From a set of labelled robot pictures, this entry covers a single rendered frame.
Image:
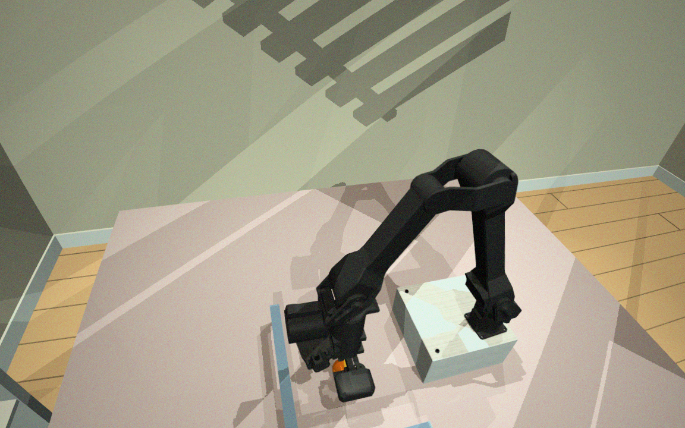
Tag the blue flat bar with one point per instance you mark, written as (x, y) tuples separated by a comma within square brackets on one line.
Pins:
[(284, 375)]

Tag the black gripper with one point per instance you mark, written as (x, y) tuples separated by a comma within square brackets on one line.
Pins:
[(353, 382)]

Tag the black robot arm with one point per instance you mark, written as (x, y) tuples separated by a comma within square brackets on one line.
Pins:
[(487, 188)]

